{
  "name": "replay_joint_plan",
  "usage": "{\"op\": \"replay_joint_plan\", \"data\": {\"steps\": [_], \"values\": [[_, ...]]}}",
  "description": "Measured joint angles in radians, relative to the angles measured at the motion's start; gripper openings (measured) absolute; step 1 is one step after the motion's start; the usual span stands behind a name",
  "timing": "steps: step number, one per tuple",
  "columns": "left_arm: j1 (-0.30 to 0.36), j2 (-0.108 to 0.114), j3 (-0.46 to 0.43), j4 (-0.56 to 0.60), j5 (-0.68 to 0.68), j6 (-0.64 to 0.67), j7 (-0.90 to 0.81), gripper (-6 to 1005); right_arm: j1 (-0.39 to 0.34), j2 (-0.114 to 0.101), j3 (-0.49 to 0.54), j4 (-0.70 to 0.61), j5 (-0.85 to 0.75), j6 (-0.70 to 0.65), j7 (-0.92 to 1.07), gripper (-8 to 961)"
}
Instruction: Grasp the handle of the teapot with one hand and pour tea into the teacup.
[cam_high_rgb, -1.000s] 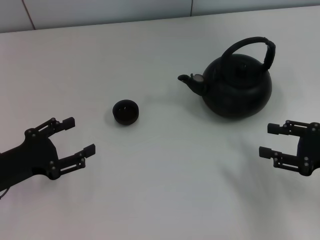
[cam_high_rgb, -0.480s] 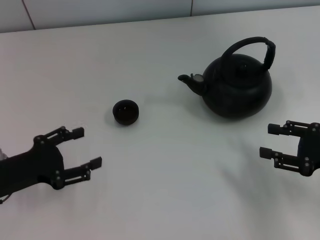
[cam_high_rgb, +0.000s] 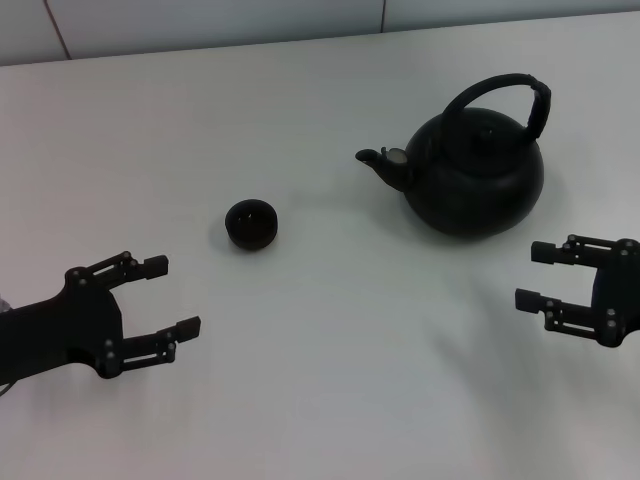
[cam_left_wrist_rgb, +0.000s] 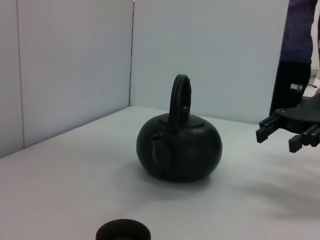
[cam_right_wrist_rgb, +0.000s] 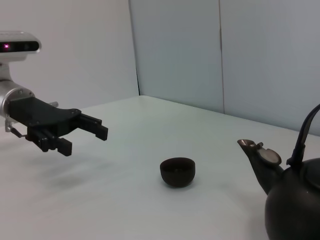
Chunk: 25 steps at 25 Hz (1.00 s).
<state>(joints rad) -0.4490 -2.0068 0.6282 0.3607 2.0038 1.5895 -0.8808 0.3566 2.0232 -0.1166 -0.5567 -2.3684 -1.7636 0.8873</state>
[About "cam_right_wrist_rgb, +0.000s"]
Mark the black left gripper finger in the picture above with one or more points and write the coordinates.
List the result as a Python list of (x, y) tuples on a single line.
[(50, 142), (95, 126)]

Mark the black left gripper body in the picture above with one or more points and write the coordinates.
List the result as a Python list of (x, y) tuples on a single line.
[(42, 115)]

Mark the dark brown round teacup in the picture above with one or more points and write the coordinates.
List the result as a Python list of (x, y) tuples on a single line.
[(177, 177)]

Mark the black cast iron teapot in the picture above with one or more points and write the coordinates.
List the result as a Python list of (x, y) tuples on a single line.
[(295, 212)]

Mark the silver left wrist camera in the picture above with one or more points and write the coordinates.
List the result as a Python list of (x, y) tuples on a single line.
[(22, 45)]

